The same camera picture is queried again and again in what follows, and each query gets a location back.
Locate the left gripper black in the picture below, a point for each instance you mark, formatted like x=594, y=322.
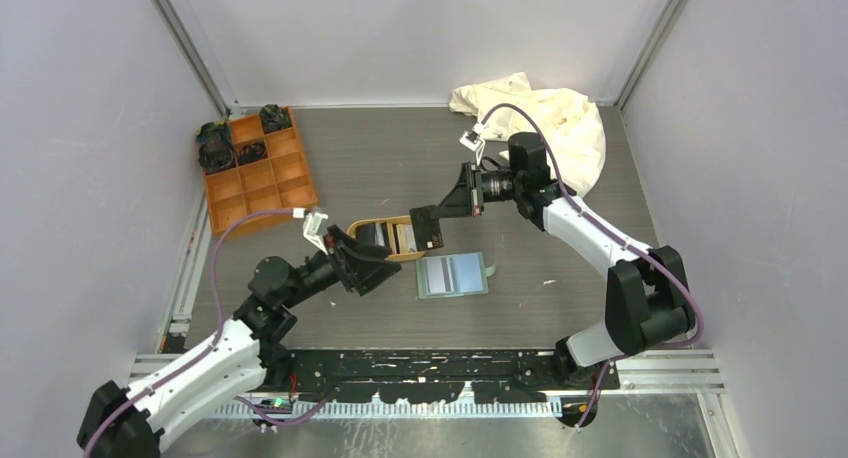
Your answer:
x=359, y=264

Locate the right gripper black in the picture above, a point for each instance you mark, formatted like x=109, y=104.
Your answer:
x=463, y=201

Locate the dark credit card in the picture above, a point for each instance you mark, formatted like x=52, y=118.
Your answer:
x=426, y=228

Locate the tan oval card tray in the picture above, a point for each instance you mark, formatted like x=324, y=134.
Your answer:
x=363, y=231

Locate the white patterned credit card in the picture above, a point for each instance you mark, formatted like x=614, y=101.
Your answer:
x=439, y=275

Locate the green card holder wallet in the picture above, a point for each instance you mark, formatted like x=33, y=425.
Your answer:
x=470, y=275

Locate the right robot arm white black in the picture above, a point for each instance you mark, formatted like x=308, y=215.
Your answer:
x=647, y=301

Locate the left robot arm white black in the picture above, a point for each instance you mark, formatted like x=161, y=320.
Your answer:
x=146, y=417

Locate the stack of credit cards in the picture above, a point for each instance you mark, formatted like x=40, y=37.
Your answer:
x=398, y=236

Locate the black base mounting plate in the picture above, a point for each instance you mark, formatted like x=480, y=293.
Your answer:
x=421, y=376

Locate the orange compartment organizer tray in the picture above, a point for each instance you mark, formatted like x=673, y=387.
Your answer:
x=255, y=172

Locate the cream crumpled cloth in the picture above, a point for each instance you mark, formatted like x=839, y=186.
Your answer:
x=570, y=122

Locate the dark bundle top compartment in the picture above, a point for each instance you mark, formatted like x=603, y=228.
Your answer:
x=274, y=118

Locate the dark bundle outside tray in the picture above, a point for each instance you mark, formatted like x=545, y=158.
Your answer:
x=219, y=130

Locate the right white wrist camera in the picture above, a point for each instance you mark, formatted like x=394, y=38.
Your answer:
x=472, y=140

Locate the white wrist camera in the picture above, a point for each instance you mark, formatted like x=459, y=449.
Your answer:
x=314, y=224
x=472, y=140

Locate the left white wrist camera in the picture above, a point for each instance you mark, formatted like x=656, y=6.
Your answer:
x=314, y=224

